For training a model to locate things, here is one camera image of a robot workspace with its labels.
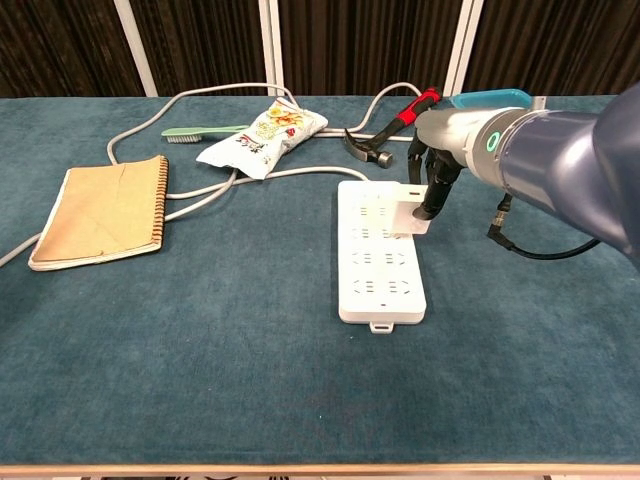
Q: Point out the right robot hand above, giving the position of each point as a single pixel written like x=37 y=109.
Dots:
x=445 y=130

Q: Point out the white charger adapter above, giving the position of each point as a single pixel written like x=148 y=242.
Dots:
x=404 y=222

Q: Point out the white power strip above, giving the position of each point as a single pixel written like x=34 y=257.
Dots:
x=380 y=280

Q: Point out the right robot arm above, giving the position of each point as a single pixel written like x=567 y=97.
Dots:
x=575 y=160

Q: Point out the blue plastic container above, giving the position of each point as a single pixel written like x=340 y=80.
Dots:
x=480 y=97

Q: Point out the red black claw hammer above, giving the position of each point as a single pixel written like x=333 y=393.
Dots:
x=375 y=145

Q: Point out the dark slatted partition panel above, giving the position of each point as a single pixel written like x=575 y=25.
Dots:
x=365 y=45
x=60 y=45
x=560 y=45
x=200 y=45

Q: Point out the white snack bag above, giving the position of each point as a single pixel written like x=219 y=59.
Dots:
x=265 y=140

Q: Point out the green brush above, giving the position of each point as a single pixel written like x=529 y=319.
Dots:
x=185 y=133

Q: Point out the teal table cloth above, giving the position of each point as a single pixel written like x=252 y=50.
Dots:
x=200 y=350

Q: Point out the brown spiral notebook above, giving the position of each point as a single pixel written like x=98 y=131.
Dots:
x=100 y=215

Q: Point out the white partition post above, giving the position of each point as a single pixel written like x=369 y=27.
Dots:
x=464 y=50
x=135 y=50
x=270 y=50

